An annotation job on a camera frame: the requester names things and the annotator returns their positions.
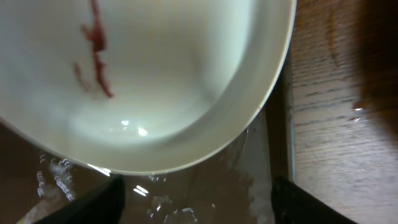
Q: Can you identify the large brown tray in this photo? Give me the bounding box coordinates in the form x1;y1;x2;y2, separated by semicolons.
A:
1;58;295;223

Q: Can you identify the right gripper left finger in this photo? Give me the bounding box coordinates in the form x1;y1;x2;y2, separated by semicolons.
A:
36;175;126;224

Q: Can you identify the white plate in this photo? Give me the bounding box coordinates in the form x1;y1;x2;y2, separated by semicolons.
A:
1;0;297;175

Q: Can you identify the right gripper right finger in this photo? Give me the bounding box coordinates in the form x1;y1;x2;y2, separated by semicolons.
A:
271;177;355;224

